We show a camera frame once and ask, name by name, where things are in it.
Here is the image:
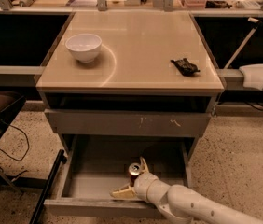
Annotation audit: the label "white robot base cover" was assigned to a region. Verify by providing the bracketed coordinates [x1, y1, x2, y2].
[239, 63, 263, 91]

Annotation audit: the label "red coke can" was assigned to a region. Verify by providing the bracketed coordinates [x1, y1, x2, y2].
[128, 162, 142, 187]

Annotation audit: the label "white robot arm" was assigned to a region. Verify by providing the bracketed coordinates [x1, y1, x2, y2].
[110, 157, 263, 224]

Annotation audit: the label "black metal leg bar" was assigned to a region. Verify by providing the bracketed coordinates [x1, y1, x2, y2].
[29, 149, 67, 224]

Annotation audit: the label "black items on far desk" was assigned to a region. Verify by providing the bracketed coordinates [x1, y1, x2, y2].
[206, 0, 231, 8]

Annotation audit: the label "white ceramic bowl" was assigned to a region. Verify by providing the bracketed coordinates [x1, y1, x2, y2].
[65, 34, 102, 63]

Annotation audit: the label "closed grey middle drawer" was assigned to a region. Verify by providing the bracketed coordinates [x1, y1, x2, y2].
[45, 109, 210, 137]

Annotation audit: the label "grey drawer cabinet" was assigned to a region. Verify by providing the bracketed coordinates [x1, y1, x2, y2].
[36, 10, 224, 150]

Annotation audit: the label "black crumpled snack bag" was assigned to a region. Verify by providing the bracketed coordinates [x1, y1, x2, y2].
[171, 58, 199, 77]

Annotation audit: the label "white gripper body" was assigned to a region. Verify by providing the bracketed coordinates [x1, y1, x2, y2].
[134, 173, 158, 203]

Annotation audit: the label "white stick with black tip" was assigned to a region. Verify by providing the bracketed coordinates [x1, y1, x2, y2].
[224, 17, 262, 69]

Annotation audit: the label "black floor cable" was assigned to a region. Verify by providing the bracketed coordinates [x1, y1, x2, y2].
[0, 121, 31, 162]

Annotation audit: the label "open grey bottom drawer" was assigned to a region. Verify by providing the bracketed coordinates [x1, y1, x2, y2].
[45, 135, 196, 219]

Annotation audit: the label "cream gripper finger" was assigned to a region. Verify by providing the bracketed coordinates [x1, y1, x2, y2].
[140, 157, 149, 174]
[110, 185, 136, 199]

